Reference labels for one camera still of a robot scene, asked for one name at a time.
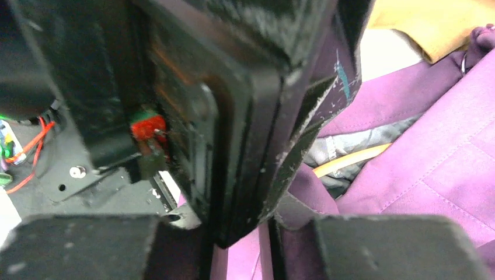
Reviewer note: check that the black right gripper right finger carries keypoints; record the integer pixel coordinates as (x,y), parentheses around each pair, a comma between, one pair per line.
(367,251)

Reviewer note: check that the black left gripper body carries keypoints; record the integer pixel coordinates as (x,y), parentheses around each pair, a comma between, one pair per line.
(158,84)

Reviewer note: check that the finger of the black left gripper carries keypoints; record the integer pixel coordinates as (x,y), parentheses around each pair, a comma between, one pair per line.
(330,79)

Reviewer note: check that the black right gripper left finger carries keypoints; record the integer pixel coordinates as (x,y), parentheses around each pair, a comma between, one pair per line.
(107,247)

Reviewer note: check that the orange wavy hanger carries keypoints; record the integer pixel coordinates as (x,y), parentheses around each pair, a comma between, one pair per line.
(350,159)

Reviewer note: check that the tan brown pleated skirt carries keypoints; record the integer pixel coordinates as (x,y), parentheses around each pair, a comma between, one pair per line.
(436,27)

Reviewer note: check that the purple garment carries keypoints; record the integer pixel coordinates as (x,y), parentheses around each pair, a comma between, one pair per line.
(438,122)

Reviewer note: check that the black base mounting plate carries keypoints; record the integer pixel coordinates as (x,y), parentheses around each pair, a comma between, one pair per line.
(63,182)

